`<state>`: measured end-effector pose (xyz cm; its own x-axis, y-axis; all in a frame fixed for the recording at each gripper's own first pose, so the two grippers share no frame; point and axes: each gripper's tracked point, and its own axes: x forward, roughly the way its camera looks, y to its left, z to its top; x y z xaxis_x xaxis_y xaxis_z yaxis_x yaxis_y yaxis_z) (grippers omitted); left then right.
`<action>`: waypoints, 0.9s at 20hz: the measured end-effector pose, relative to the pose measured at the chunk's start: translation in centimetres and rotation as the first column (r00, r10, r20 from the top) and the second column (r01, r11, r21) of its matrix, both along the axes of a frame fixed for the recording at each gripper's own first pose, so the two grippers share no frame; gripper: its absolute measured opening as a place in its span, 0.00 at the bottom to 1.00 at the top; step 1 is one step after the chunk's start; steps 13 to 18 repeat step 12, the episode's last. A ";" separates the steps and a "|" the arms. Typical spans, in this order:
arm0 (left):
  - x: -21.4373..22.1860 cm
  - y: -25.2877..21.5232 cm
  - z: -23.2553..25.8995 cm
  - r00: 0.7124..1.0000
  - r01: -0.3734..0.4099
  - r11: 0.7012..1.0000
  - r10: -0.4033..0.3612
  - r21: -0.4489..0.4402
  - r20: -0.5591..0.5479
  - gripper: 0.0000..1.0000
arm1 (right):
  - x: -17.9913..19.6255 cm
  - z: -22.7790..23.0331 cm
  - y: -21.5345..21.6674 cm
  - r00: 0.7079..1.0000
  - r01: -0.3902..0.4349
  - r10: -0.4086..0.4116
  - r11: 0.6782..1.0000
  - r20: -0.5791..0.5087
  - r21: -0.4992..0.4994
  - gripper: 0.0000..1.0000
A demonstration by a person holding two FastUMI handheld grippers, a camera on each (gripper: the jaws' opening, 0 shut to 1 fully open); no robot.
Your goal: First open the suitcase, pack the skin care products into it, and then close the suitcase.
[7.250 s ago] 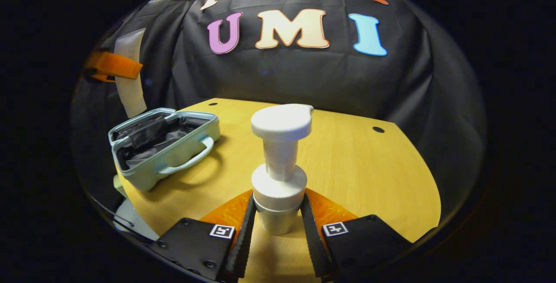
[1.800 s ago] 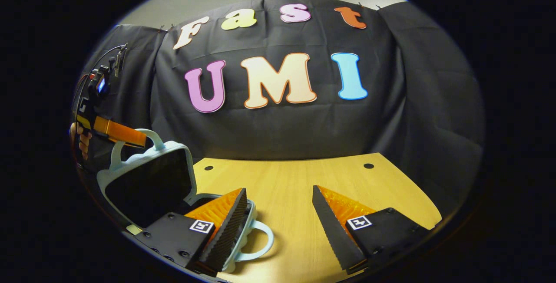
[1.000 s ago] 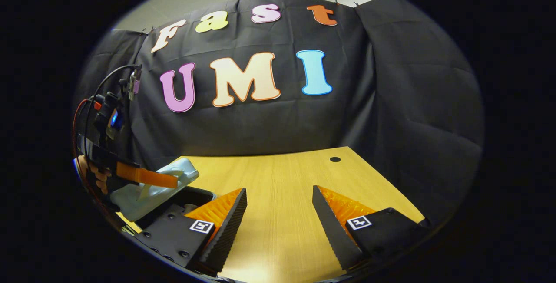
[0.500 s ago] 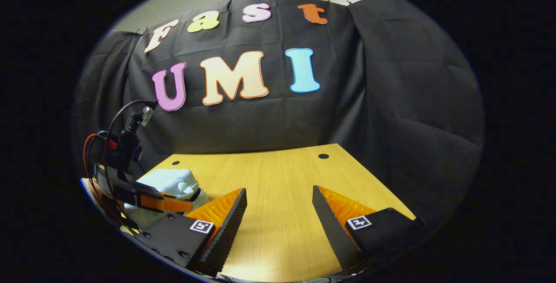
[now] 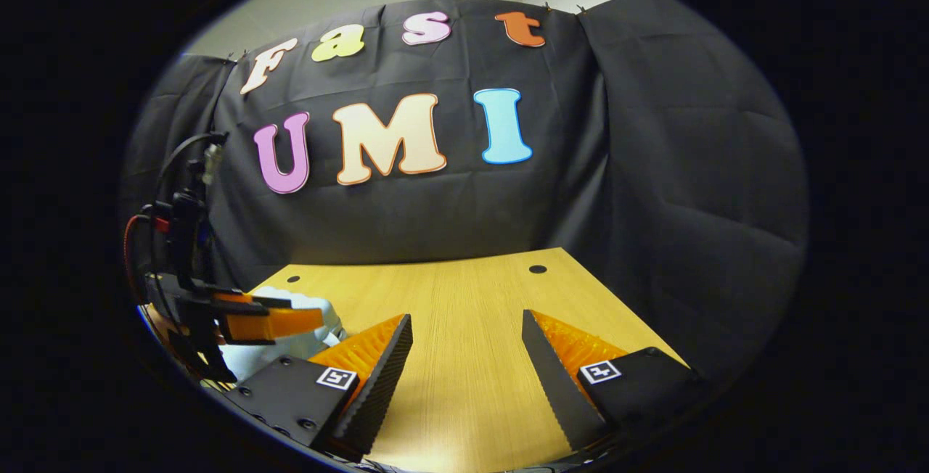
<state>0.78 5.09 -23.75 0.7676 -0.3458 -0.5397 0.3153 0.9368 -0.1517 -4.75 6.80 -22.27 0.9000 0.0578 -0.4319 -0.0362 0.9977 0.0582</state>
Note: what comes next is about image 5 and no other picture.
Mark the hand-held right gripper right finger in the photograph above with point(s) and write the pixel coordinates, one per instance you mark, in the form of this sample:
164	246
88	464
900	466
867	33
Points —
555	393

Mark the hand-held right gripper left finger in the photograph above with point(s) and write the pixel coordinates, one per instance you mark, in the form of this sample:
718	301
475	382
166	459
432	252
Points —
385	389

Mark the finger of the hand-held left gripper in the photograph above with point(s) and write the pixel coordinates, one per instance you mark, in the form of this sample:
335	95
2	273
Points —
276	324

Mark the pale blue suitcase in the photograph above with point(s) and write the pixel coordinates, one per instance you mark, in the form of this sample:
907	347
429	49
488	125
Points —
330	324

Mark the black backdrop cloth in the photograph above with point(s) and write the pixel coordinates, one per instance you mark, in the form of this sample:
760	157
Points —
653	168

